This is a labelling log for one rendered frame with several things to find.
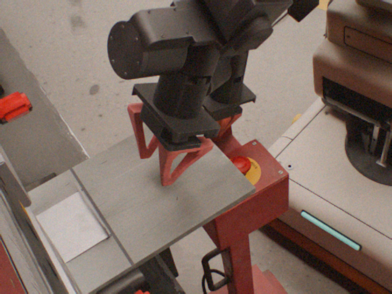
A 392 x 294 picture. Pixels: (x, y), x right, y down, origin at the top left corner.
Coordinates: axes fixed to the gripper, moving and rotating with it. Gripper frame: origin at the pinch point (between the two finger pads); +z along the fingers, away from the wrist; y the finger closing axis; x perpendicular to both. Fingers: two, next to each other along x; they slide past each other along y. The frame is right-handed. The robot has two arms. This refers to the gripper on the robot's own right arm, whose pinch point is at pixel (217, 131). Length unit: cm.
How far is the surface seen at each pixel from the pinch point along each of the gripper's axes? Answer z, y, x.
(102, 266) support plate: -13.9, 35.1, 26.3
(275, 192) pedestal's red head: 2.5, -2.5, 15.9
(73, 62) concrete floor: 78, -21, -135
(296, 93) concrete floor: 60, -84, -59
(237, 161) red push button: -2.2, 2.8, 10.1
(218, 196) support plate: -17.9, 19.3, 26.0
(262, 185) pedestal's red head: 0.1, 0.3, 15.0
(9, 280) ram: -55, 48, 51
